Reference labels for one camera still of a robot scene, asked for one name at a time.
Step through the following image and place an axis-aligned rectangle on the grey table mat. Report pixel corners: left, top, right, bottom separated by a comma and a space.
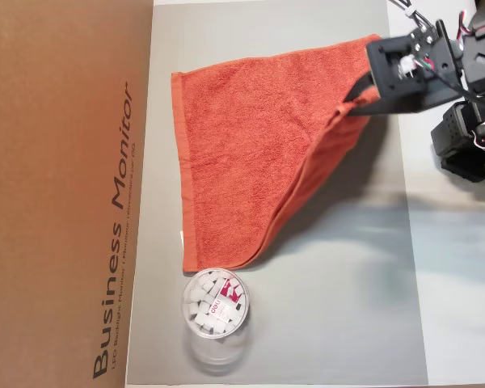
123, 3, 429, 386

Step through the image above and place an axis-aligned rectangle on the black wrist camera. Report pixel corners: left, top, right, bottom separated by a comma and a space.
365, 33, 429, 96

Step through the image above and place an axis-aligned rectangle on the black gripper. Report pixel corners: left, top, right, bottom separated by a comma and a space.
342, 19, 469, 120

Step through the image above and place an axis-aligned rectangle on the black power cable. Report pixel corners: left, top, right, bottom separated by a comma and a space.
387, 0, 432, 32

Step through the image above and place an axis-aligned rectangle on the clear jar with white cubes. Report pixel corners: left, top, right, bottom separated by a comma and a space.
180, 269, 255, 375

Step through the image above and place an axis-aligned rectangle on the orange terry towel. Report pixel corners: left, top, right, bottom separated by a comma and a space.
170, 33, 384, 272

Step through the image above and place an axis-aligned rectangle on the brown cardboard monitor box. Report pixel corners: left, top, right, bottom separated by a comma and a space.
0, 0, 157, 388

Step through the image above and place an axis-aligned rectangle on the black camera cable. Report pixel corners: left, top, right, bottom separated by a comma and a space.
428, 60, 485, 110

